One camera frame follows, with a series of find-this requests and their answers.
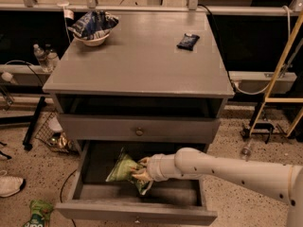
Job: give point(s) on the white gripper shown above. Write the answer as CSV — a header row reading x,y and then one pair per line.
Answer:
x,y
154,168

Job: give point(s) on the white bowl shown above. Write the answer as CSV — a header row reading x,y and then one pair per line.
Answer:
x,y
96,40

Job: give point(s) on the wire basket on floor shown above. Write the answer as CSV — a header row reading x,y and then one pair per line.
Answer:
x,y
52,135

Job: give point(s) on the plastic bottle on floor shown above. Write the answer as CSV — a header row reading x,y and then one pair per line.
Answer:
x,y
246,151

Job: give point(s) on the open grey middle drawer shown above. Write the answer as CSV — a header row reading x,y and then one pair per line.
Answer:
x,y
92,197

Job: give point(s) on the small dark snack packet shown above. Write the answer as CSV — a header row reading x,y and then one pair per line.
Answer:
x,y
188,41

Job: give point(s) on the closed grey top drawer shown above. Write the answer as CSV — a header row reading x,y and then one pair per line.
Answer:
x,y
140,129

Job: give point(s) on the grey wooden drawer cabinet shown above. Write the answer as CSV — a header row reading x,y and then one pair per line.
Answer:
x,y
140,71

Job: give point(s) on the white sneaker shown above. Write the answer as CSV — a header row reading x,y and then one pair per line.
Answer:
x,y
10,185

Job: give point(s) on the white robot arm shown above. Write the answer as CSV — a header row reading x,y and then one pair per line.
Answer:
x,y
277,181

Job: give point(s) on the black metal stand leg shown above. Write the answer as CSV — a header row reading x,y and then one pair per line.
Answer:
x,y
26,142

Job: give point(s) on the green snack bag on floor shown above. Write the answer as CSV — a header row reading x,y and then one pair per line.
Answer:
x,y
40,212

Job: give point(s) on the green jalapeno chip bag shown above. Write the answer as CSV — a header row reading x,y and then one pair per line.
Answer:
x,y
124,170

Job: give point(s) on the blue chip bag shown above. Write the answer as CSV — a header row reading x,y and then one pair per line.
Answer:
x,y
94,24

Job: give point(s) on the clear plastic water bottle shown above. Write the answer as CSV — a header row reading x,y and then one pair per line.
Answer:
x,y
41,57

